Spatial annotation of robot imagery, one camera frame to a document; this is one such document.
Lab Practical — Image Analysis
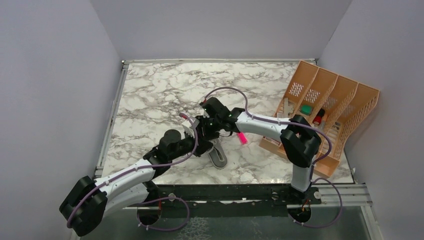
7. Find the grey canvas sneaker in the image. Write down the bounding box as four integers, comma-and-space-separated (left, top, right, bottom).
207, 139, 228, 169

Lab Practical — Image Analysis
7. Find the pink plastic bar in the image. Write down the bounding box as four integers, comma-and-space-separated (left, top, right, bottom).
237, 132, 248, 145

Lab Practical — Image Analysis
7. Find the grey metal bracket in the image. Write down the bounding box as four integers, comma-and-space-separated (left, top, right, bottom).
274, 97, 295, 118

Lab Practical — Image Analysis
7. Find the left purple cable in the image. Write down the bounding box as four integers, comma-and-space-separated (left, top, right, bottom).
66, 112, 200, 229

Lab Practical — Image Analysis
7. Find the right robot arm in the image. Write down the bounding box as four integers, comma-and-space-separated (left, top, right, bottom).
199, 97, 322, 204

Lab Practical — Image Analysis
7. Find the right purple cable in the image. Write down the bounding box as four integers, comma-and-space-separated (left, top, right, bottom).
202, 86, 343, 229

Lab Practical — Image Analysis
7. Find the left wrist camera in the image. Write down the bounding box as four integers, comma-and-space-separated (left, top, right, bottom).
179, 113, 199, 142

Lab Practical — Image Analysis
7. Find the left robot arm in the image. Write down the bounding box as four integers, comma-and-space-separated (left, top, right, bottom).
59, 127, 220, 237

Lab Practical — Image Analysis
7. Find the green cap item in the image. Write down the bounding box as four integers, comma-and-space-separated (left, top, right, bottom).
299, 105, 313, 116

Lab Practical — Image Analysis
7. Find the red cap bottle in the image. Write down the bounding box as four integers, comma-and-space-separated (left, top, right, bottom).
313, 108, 326, 126

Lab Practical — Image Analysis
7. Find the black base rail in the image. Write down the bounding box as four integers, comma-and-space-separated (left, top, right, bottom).
132, 183, 322, 220

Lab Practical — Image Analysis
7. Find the orange plastic organizer tray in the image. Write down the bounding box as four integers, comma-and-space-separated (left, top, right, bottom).
259, 60, 381, 179

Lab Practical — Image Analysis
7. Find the purple cable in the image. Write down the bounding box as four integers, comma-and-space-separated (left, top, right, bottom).
202, 86, 343, 229
66, 112, 200, 229

